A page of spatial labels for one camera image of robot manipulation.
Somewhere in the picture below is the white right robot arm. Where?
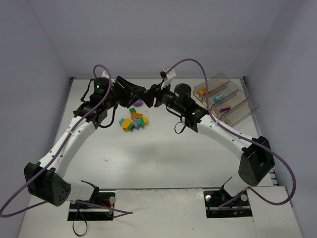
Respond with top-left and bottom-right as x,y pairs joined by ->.
140,83 -> 275,198

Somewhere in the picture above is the yellow lego right of pile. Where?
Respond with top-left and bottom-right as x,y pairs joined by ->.
143,117 -> 149,125

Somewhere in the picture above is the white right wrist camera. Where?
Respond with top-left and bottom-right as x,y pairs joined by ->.
160,69 -> 176,90

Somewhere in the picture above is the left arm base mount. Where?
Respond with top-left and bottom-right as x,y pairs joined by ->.
67,191 -> 115,221

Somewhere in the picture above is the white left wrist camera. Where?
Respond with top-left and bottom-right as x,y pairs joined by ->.
101,70 -> 111,79

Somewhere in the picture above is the cyan green stacked lego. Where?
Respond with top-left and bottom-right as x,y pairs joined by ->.
137,118 -> 145,128

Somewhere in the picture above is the black loop cable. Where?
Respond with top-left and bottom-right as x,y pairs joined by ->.
72,219 -> 88,236

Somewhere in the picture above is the cyan lego brick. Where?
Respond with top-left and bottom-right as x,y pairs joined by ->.
119,119 -> 125,126

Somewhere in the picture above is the teal frog flower lego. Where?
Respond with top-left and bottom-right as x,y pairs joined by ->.
214,93 -> 225,103

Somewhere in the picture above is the purple rounded lego brick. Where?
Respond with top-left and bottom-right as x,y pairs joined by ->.
133,99 -> 144,107

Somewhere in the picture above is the orange lego plate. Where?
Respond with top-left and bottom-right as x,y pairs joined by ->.
131,113 -> 143,119

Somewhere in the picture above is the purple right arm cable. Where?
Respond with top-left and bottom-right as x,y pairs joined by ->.
165,59 -> 297,211

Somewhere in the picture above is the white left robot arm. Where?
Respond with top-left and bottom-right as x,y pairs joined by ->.
24,76 -> 146,207

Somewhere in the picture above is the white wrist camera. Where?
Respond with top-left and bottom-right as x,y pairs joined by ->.
160,69 -> 176,90
101,70 -> 111,79

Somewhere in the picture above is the yellow curved lego brick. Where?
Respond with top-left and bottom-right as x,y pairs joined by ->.
199,88 -> 207,96

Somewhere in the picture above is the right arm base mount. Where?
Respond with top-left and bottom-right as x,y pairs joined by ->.
203,190 -> 253,219

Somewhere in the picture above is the purple butterfly lego brick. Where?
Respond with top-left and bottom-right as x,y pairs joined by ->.
220,105 -> 231,112

